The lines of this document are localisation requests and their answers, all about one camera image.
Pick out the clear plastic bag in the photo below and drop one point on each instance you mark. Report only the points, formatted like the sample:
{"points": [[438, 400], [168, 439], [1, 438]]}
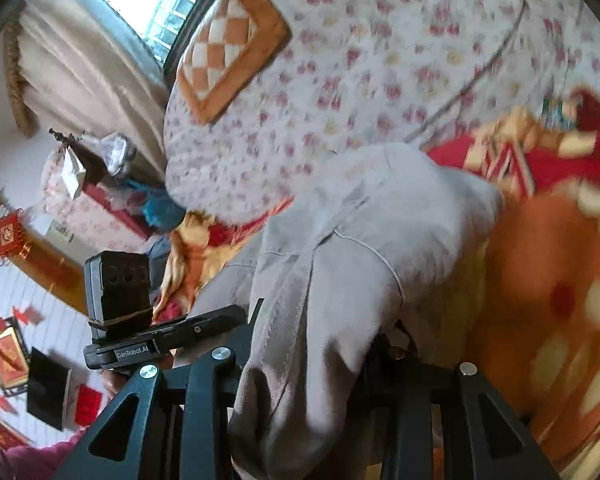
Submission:
{"points": [[117, 152]]}

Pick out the floral cloth covered furniture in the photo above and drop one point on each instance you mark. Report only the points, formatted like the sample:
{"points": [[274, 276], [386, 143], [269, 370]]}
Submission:
{"points": [[90, 205]]}

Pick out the floral bed sheet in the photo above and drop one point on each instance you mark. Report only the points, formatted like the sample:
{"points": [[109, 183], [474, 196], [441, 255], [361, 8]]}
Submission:
{"points": [[380, 60]]}

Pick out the person's left forearm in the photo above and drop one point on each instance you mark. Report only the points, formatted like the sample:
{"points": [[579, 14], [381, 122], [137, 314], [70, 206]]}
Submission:
{"points": [[40, 457]]}

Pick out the red framed wall picture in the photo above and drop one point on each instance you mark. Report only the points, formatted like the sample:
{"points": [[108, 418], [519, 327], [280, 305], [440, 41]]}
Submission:
{"points": [[7, 355]]}

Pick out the beige curtain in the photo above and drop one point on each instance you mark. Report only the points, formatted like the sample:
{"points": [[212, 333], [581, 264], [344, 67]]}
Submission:
{"points": [[95, 80]]}

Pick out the orange checkered pillow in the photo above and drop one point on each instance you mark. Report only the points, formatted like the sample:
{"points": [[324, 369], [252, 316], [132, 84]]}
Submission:
{"points": [[230, 40]]}

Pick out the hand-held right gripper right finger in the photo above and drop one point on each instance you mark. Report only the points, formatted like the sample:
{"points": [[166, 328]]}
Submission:
{"points": [[480, 420]]}

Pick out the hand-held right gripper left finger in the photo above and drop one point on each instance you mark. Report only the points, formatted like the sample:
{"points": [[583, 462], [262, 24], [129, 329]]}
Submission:
{"points": [[200, 410]]}

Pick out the beige jacket with striped cuffs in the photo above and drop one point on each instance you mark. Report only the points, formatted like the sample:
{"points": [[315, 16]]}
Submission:
{"points": [[360, 240]]}

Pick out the red knot wall decoration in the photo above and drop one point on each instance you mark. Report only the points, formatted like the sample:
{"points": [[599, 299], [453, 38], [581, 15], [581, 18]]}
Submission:
{"points": [[10, 237]]}

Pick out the blue cloth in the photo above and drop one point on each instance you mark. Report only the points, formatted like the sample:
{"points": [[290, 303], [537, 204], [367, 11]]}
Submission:
{"points": [[162, 210]]}

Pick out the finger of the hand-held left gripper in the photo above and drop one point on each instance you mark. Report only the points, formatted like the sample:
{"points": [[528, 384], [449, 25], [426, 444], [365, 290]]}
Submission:
{"points": [[205, 321]]}

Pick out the red and orange printed blanket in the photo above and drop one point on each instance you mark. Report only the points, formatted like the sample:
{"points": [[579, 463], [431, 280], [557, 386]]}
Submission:
{"points": [[555, 285]]}

